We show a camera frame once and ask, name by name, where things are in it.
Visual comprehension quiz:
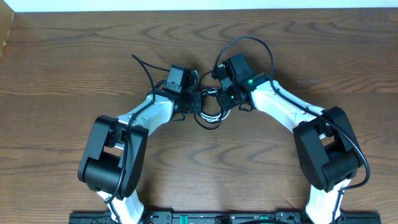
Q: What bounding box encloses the white usb cable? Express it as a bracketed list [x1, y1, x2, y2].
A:
[198, 87, 231, 123]

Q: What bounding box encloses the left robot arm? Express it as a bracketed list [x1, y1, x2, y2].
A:
[78, 65, 201, 223]

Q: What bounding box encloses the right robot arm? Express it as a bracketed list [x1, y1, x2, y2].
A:
[212, 54, 369, 223]

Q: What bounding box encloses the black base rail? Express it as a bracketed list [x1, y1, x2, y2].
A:
[68, 210, 382, 224]

